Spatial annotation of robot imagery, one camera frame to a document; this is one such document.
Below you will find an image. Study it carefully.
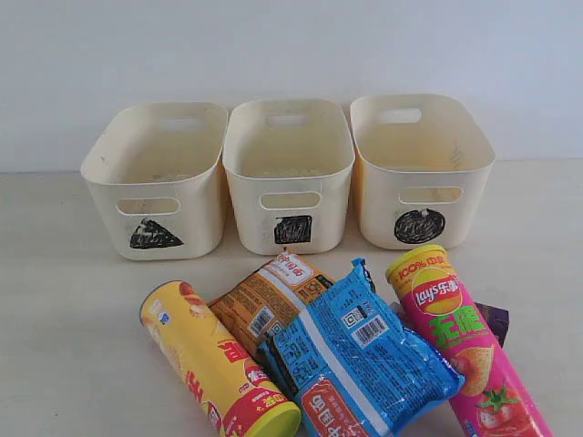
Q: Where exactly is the orange noodle packet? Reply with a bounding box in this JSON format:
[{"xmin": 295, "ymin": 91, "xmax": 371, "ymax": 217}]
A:
[{"xmin": 210, "ymin": 250, "xmax": 335, "ymax": 366}]

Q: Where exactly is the blue noodle packet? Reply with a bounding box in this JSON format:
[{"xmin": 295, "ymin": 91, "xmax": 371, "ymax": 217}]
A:
[{"xmin": 259, "ymin": 258, "xmax": 465, "ymax": 436}]

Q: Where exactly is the pink chips can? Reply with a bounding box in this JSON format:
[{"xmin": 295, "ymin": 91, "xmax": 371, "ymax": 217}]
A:
[{"xmin": 385, "ymin": 245, "xmax": 552, "ymax": 436}]

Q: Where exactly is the yellow chips can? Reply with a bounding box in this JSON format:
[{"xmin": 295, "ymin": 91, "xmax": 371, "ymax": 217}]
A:
[{"xmin": 139, "ymin": 280, "xmax": 302, "ymax": 437}]

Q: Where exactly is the purple juice carton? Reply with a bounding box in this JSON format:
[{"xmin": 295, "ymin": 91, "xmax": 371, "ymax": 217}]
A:
[{"xmin": 476, "ymin": 302, "xmax": 509, "ymax": 347}]

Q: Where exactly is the cream bin square mark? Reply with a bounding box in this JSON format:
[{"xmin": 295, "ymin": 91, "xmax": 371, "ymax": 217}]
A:
[{"xmin": 222, "ymin": 98, "xmax": 355, "ymax": 255}]

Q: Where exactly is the cream bin circle mark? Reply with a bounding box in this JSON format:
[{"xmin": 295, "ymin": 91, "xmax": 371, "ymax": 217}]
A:
[{"xmin": 350, "ymin": 94, "xmax": 496, "ymax": 250}]

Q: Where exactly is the cream bin triangle mark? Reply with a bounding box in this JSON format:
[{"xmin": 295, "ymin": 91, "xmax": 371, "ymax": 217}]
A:
[{"xmin": 80, "ymin": 102, "xmax": 229, "ymax": 261}]

